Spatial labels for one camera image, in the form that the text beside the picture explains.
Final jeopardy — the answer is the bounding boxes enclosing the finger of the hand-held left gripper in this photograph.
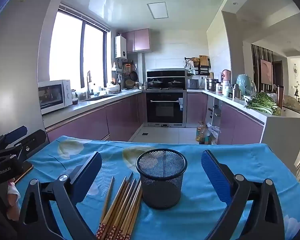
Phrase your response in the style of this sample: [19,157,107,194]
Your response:
[0,129,47,162]
[0,126,28,153]

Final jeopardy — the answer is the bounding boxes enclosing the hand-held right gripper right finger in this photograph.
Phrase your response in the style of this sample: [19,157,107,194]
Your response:
[201,150,286,240]

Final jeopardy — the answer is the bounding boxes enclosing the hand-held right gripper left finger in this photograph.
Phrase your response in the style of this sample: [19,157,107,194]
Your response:
[16,151,102,240]

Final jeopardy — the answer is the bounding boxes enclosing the bunch of wooden chopsticks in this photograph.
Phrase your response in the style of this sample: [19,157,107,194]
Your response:
[95,172,143,240]

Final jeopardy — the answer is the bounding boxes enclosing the black mesh pen holder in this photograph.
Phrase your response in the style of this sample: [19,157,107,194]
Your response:
[136,149,188,210]

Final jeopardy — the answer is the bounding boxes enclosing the person's left hand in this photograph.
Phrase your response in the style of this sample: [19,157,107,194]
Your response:
[6,179,22,218]

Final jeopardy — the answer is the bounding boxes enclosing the cooking oil bottles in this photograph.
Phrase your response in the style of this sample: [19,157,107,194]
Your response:
[196,122,210,145]

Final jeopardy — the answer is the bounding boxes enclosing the blue floral tablecloth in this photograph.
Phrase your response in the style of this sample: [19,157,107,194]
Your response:
[15,135,300,240]

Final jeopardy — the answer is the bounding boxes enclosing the white microwave oven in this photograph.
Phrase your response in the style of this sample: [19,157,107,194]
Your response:
[38,79,73,115]

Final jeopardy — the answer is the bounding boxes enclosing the long pink base cabinets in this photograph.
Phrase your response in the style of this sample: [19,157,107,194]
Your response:
[45,90,147,143]

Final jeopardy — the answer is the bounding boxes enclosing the short pink base cabinets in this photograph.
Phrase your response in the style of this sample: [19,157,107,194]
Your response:
[186,91,264,145]

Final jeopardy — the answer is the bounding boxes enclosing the metal sink faucet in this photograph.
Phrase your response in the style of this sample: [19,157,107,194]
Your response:
[86,70,93,98]

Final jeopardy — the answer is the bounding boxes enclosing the black built-in oven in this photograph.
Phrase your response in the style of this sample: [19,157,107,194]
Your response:
[145,91,187,127]

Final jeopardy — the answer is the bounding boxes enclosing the leafy green vegetables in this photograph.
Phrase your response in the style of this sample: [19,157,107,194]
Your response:
[244,91,282,115]

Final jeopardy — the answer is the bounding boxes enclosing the stainless steel pot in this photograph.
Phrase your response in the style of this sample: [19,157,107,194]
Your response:
[206,78,219,91]

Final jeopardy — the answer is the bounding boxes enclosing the kitchen window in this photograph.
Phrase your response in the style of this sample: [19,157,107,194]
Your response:
[49,4,108,90]

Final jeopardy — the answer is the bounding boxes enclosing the pale green appliance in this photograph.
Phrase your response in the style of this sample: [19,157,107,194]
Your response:
[236,74,257,97]

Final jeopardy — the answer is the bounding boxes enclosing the pink kettle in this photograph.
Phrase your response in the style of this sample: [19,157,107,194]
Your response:
[221,69,232,83]

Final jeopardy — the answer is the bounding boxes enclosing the brown tumbler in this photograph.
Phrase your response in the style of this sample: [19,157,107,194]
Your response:
[277,85,285,108]

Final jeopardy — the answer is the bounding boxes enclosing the black range hood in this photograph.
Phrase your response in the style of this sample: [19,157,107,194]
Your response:
[146,69,187,90]

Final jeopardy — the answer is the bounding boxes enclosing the ceiling light panel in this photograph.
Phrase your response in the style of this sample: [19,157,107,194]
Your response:
[147,2,169,19]

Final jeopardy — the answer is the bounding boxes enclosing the black wall rack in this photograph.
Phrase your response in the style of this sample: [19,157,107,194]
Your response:
[185,55,211,77]

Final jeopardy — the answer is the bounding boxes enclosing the pink wall picture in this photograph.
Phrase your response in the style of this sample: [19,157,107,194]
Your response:
[260,59,273,85]

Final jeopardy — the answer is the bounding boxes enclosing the white wall water heater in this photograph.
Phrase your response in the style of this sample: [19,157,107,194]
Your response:
[114,35,127,59]

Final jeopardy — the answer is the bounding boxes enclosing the pink wall cabinets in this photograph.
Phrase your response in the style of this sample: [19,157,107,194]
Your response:
[122,28,150,53]

